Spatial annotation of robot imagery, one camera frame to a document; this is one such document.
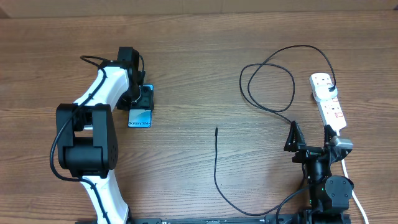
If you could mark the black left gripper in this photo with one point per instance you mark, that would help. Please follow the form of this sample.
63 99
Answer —
124 103

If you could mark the white power strip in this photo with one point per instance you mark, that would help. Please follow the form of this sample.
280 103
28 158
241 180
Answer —
330 110

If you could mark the white charger plug adapter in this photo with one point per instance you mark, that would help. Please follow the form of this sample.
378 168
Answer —
324 92

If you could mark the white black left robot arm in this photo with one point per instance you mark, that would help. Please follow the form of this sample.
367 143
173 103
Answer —
85 149

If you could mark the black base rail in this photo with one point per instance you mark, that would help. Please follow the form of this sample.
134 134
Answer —
268 219

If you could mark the blue Galaxy smartphone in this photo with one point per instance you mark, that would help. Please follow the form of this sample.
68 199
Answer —
140 113

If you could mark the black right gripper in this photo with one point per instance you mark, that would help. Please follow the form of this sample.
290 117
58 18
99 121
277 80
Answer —
294 143

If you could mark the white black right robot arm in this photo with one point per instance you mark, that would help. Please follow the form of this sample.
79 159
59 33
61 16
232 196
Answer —
329 194

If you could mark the brown cardboard backdrop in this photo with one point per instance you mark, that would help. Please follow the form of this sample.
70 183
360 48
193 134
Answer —
14 9

